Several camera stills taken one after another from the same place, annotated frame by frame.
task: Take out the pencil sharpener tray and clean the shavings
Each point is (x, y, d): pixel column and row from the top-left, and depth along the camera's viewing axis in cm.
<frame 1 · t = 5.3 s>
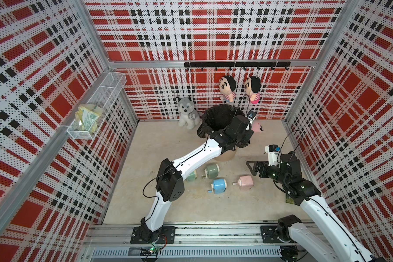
left hand: (248, 127, 81), fingers open
right hand: (255, 163, 77), fingers open
black trash bag: (216, 116, 94), point 23 cm above the table
right hanging cartoon doll: (252, 85, 95), point 34 cm above the table
grey husky plush: (189, 117, 112), point 11 cm above the table

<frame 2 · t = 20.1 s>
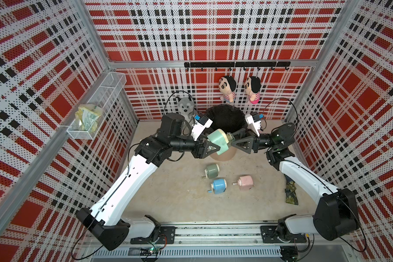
left hand: (216, 145, 62), fingers open
right hand: (232, 141, 63), fingers open
the named things where they were.

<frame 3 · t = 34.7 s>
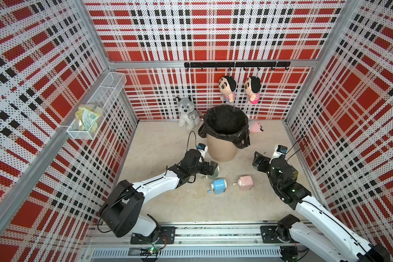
left hand: (212, 162, 86), fingers open
right hand: (264, 155, 79), fingers open
the named things where they were.

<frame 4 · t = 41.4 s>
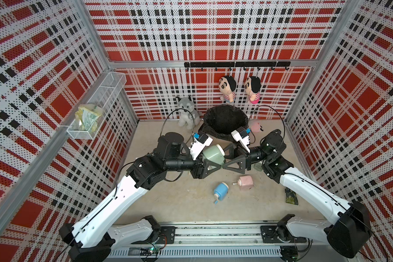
left hand: (216, 163, 59), fingers open
right hand: (223, 162, 59), fingers open
dark floral cloth strip: (287, 201, 85), on the table
